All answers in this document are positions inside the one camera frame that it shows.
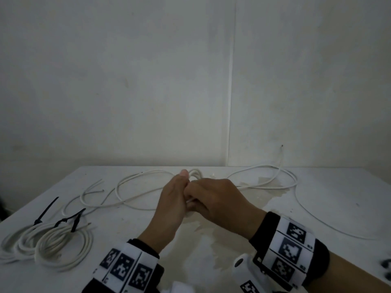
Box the person's right hand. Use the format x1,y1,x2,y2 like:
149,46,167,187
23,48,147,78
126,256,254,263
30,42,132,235
183,178,267,241

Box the person's left hand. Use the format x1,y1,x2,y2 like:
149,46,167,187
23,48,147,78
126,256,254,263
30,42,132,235
149,169,193,238

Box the bunch of black zip ties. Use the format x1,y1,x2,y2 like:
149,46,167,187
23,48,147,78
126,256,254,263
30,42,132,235
380,258,391,280

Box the person's left forearm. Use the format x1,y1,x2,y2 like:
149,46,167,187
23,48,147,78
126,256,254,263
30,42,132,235
137,222,179,254

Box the person's right forearm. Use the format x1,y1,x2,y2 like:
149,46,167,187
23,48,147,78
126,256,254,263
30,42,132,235
305,251,391,293

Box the black right wristband white markers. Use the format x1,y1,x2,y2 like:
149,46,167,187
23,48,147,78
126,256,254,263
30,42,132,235
249,211,330,287

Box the black wristband white markers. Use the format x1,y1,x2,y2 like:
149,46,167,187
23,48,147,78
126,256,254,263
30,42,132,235
81,238,165,293
249,211,330,287

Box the black left wristband white markers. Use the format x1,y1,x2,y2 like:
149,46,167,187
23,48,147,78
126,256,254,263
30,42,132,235
81,238,165,293

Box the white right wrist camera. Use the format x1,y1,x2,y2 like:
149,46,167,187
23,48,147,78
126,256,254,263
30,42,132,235
232,253,294,293

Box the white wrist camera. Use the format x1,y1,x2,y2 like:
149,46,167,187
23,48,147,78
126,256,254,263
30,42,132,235
232,253,294,293
162,280,190,293

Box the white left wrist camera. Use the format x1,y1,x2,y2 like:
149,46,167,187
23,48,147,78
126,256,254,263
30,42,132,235
162,280,190,293

